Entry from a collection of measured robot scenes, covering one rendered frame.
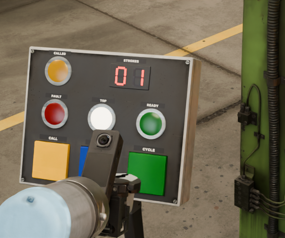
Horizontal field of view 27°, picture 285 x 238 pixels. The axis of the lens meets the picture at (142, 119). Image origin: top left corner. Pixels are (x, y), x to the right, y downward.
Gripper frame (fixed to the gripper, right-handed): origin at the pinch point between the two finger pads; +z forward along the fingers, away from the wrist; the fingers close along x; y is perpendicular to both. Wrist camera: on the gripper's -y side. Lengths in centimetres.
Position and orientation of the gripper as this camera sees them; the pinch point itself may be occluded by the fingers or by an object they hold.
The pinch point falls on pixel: (128, 176)
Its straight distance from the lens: 102.2
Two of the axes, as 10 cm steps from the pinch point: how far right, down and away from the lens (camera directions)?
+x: 9.5, 1.0, -3.0
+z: 3.0, -0.2, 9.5
